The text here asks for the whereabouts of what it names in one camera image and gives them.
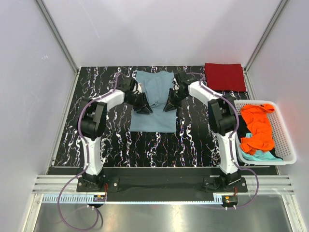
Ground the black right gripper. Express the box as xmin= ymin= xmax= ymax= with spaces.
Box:
xmin=163 ymin=88 xmax=187 ymax=113

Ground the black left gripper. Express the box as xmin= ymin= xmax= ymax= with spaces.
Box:
xmin=126 ymin=92 xmax=153 ymax=115

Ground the light blue t-shirt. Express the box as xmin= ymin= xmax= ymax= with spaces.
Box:
xmin=129 ymin=71 xmax=177 ymax=133

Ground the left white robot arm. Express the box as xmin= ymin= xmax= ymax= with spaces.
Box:
xmin=76 ymin=77 xmax=153 ymax=191

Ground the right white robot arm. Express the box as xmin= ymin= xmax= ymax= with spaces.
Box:
xmin=164 ymin=72 xmax=241 ymax=192

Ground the folded red t-shirt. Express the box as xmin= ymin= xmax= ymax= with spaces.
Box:
xmin=204 ymin=63 xmax=246 ymax=92

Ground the orange t-shirt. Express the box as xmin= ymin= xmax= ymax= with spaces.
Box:
xmin=240 ymin=103 xmax=275 ymax=156

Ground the white plastic laundry basket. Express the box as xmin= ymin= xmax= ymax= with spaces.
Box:
xmin=234 ymin=100 xmax=296 ymax=166

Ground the teal t-shirt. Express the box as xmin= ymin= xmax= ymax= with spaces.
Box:
xmin=240 ymin=132 xmax=283 ymax=162

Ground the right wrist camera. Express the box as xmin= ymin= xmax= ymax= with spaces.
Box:
xmin=172 ymin=80 xmax=180 ymax=91

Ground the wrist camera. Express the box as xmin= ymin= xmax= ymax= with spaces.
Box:
xmin=132 ymin=82 xmax=142 ymax=95
xmin=172 ymin=80 xmax=180 ymax=91

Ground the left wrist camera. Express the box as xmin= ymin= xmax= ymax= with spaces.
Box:
xmin=132 ymin=82 xmax=142 ymax=95

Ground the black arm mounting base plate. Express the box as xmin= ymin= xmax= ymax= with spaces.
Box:
xmin=77 ymin=167 xmax=248 ymax=204

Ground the aluminium frame rail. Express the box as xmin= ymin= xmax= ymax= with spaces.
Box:
xmin=245 ymin=175 xmax=294 ymax=195

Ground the left aluminium corner post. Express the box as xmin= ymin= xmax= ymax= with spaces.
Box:
xmin=34 ymin=0 xmax=79 ymax=74

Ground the aluminium corner post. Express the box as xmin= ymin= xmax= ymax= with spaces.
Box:
xmin=243 ymin=0 xmax=290 ymax=73
xmin=34 ymin=0 xmax=79 ymax=74

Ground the right aluminium corner post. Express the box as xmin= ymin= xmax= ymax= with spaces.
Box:
xmin=243 ymin=0 xmax=290 ymax=73

